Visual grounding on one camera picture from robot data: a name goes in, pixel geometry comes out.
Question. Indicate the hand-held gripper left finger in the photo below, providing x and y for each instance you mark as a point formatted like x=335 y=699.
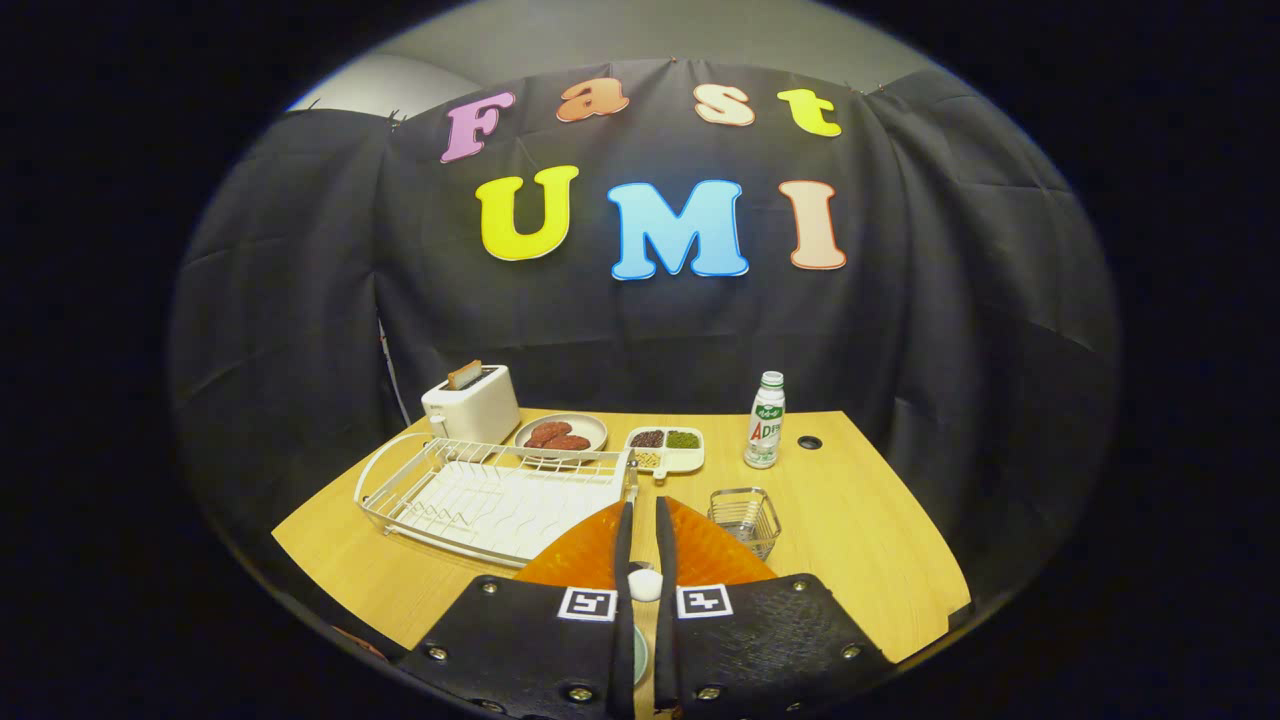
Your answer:
x=520 y=650

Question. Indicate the white plastic drink bottle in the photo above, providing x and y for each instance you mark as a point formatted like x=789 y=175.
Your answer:
x=765 y=430

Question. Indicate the red sausage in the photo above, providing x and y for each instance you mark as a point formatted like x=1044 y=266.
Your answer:
x=572 y=443
x=548 y=432

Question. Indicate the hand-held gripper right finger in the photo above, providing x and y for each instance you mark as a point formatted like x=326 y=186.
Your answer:
x=760 y=645

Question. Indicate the white toaster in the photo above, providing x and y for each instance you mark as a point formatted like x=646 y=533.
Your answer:
x=475 y=415

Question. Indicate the black backdrop cloth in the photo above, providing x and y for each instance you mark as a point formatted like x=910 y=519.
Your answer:
x=900 y=330

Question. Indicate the grey plate with sausages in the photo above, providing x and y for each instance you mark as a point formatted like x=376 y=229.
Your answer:
x=590 y=427

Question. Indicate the pale green plate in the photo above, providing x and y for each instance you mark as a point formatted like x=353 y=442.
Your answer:
x=641 y=655

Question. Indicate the toast slice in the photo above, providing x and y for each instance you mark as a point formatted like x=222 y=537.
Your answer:
x=464 y=375

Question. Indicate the white divided snack dish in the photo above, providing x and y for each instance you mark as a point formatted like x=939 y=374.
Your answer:
x=665 y=458

